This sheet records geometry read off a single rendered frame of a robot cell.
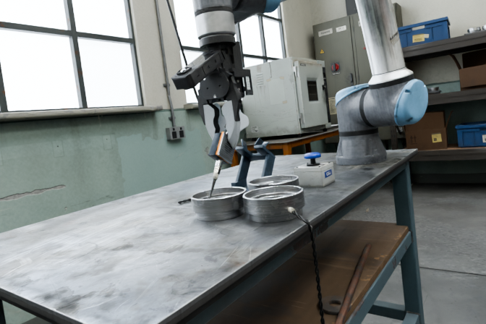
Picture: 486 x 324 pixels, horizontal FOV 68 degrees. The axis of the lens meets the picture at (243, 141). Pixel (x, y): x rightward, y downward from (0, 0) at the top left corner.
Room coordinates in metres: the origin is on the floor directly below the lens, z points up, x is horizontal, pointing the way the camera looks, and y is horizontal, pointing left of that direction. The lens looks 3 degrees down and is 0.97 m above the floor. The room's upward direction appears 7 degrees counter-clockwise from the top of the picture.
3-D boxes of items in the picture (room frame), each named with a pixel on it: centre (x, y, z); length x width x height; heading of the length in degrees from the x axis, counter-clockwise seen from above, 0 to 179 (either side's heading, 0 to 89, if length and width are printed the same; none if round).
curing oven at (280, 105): (3.29, -0.46, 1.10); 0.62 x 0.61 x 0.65; 144
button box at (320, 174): (0.86, -0.16, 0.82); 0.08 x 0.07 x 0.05; 144
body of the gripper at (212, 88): (0.72, 0.02, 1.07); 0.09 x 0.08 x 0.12; 145
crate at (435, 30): (3.81, -1.97, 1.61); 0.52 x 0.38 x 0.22; 57
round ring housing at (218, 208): (0.67, 0.06, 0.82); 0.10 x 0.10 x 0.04
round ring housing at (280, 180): (0.75, -0.05, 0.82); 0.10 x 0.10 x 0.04
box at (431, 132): (3.80, -1.94, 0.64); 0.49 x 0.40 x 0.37; 59
